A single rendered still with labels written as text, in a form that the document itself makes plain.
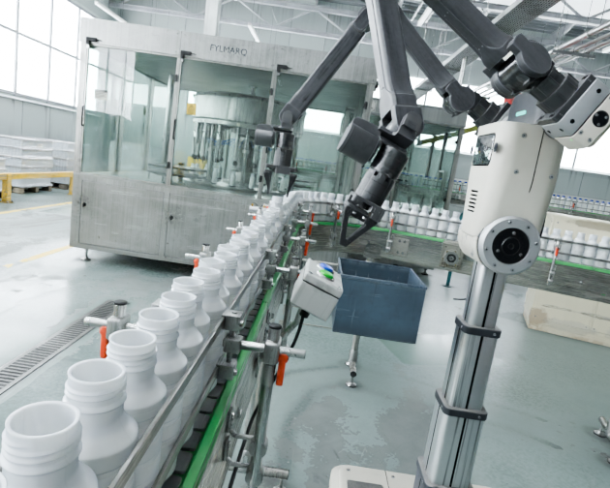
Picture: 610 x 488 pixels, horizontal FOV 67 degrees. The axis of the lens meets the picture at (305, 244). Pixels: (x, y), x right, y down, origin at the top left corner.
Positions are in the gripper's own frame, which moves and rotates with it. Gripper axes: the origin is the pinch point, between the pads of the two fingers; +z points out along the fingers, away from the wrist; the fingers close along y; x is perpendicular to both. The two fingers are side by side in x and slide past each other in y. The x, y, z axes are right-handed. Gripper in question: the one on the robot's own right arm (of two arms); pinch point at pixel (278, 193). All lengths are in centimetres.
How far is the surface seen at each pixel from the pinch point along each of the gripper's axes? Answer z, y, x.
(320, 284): 10, -16, 69
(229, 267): 6, -2, 84
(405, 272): 28, -55, -39
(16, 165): 73, 542, -681
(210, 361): 16, -3, 97
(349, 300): 35.1, -30.2, -8.7
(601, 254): 13, -168, -96
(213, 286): 6, -2, 96
